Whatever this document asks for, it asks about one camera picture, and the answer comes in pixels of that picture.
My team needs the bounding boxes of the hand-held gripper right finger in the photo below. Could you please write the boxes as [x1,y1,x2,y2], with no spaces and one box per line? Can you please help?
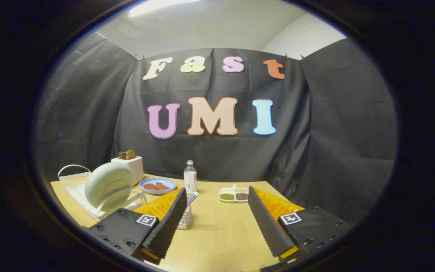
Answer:
[248,186,353,269]

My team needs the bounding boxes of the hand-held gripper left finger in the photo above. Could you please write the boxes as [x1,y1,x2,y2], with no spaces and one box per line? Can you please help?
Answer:
[88,188,188,265]

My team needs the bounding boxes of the metal mesh basket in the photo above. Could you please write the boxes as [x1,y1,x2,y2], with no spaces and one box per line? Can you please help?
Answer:
[177,204,193,230]

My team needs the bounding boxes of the pale green plate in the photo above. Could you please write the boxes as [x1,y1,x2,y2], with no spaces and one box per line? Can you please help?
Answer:
[85,162,133,212]

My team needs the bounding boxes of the white wire dish rack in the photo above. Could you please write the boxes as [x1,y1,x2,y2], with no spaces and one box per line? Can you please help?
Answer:
[58,164,147,222]

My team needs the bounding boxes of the blue plate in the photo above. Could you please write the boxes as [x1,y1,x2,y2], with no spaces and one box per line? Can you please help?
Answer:
[139,178,177,195]

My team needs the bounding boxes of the white divided dish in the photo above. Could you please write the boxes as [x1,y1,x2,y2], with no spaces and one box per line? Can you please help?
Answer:
[219,185,250,203]

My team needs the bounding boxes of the brown food piece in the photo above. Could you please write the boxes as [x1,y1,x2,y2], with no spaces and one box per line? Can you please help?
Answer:
[143,182,170,191]

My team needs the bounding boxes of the clear plastic bottle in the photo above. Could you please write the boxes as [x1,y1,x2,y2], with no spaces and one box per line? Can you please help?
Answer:
[184,160,197,195]

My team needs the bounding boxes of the white toaster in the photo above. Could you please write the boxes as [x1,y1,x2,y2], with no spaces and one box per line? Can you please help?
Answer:
[111,156,145,185]

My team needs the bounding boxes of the black backdrop cloth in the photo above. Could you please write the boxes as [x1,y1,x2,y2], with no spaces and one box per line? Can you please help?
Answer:
[32,32,398,223]

